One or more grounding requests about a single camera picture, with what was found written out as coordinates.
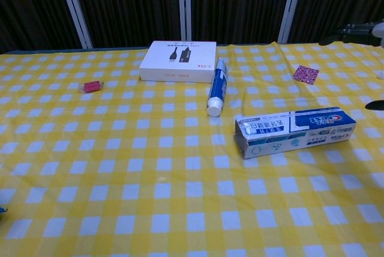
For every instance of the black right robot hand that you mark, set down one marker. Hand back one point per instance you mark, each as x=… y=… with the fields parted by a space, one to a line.
x=357 y=33

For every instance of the blue white toothpaste carton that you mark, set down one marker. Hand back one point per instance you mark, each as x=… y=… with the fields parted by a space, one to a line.
x=294 y=132

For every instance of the blue white toothpaste tube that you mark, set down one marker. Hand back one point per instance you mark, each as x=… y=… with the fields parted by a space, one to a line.
x=219 y=87

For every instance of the pink patterned square packet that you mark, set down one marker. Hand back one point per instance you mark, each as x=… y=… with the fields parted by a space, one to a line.
x=306 y=74

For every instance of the pink wrapped candy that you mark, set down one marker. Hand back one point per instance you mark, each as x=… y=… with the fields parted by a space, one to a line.
x=91 y=86

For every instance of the yellow white checked tablecloth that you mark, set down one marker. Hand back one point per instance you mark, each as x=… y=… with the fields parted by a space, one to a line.
x=120 y=179

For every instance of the blue object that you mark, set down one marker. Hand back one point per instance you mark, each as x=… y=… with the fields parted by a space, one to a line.
x=2 y=210

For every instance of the white partition frame post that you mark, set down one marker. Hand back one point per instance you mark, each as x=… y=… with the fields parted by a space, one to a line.
x=184 y=4
x=75 y=7
x=290 y=4

